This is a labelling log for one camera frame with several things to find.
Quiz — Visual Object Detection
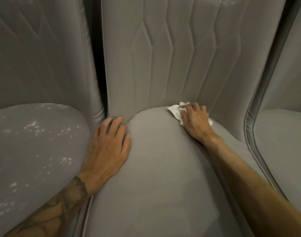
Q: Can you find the white cleaning cloth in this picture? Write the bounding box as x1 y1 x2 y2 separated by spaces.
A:
167 101 213 127

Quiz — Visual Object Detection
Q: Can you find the person's left forearm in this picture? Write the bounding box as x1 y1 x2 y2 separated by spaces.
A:
2 175 96 237

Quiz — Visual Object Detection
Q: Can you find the person's right forearm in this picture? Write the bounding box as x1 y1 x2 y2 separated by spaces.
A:
204 137 301 237

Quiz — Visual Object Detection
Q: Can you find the person's left hand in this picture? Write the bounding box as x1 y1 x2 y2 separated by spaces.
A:
77 116 131 198

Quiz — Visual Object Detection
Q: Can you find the grey padded chair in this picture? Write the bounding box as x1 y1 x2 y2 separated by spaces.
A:
0 0 106 237
81 0 289 237
244 0 301 220

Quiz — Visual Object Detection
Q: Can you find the person's right hand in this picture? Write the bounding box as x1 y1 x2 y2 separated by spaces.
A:
180 102 224 147

